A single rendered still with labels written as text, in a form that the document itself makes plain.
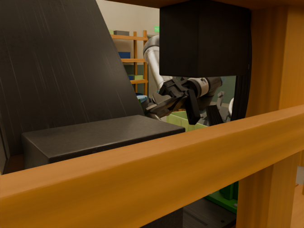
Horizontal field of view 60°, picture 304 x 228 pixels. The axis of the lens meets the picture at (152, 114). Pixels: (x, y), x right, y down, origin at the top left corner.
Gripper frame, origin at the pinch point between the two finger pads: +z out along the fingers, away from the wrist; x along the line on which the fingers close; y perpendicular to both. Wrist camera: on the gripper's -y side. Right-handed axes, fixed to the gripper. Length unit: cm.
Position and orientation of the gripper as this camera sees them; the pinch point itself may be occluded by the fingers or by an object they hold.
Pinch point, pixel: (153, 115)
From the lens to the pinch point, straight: 81.0
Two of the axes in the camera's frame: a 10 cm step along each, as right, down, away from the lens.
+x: 2.8, -5.5, -7.9
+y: -5.9, -7.5, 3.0
